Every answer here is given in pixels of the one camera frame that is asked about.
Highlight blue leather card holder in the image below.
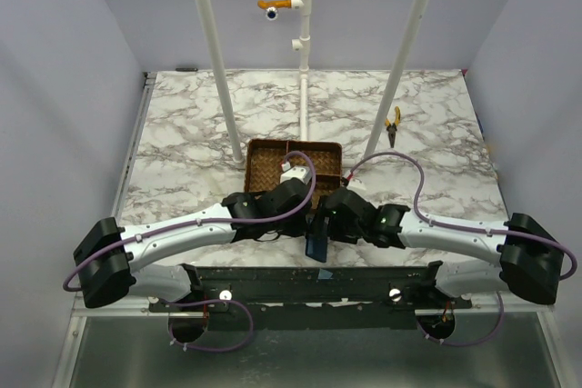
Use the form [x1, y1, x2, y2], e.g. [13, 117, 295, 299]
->
[305, 219, 328, 263]

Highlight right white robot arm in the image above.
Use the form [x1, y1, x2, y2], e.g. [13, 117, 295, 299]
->
[306, 187, 564, 308]

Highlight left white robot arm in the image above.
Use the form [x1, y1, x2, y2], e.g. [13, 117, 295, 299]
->
[73, 178, 315, 311]

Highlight woven brown divided tray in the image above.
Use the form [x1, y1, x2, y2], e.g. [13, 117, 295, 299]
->
[244, 139, 343, 210]

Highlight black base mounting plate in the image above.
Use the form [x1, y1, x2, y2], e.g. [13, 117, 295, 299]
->
[149, 262, 471, 332]

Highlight small blue white ball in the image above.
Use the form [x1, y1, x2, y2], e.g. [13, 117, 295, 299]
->
[266, 6, 278, 21]

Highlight orange hook peg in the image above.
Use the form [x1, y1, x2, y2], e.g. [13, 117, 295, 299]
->
[257, 0, 293, 10]

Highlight centre white pipe stand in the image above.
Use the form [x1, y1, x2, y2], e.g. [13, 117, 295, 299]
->
[291, 0, 312, 142]

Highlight right white slanted pipe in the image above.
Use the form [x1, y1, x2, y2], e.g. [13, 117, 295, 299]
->
[363, 0, 429, 158]

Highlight white slanted pipe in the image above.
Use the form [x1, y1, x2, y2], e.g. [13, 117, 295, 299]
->
[196, 0, 244, 168]
[363, 0, 429, 158]

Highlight left white slanted pipe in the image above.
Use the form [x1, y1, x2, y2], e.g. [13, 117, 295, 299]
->
[196, 0, 244, 168]

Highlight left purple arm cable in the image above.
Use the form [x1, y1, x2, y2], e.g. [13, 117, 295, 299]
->
[62, 151, 317, 293]

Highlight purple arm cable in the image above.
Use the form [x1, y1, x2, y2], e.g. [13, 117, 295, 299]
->
[343, 152, 578, 281]
[62, 151, 317, 293]

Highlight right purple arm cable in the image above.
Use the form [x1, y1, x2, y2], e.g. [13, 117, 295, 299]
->
[343, 152, 578, 281]

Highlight yellow handled pliers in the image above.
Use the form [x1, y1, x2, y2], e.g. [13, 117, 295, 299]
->
[385, 106, 401, 148]

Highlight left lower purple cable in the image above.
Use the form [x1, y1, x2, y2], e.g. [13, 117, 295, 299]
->
[161, 299, 255, 353]

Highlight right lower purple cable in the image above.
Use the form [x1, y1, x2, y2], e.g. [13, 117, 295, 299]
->
[422, 292, 507, 347]

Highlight aluminium rail frame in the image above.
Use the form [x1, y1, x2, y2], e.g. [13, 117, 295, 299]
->
[72, 72, 158, 316]

